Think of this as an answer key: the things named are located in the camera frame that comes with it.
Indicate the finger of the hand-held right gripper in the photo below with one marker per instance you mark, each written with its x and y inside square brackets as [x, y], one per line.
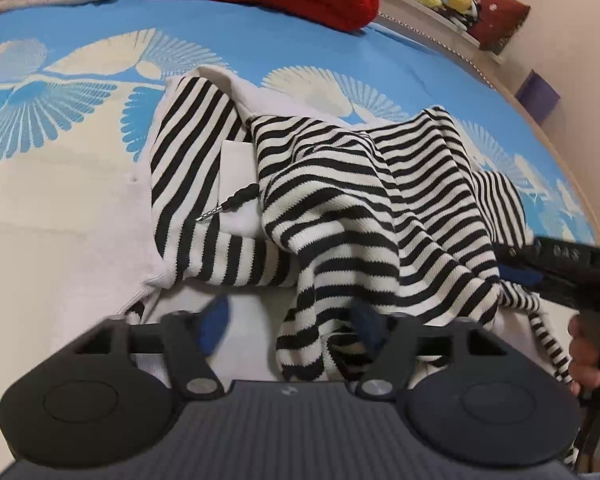
[522, 266]

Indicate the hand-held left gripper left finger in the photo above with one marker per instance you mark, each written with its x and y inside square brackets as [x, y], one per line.
[214, 327]

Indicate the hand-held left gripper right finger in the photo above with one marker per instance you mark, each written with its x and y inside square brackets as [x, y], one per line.
[367, 325]

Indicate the black white striped hoodie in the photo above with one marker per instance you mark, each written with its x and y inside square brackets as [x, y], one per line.
[355, 200]

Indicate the person's right hand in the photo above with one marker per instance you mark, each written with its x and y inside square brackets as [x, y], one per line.
[584, 355]

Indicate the purple box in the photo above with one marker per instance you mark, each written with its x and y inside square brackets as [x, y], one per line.
[539, 96]

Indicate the blue white printed bedsheet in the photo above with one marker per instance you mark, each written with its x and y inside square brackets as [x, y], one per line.
[80, 125]

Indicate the dark red cushion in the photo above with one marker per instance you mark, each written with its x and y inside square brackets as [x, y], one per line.
[500, 20]

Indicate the wooden bed frame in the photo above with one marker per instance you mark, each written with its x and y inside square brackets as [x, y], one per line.
[560, 160]

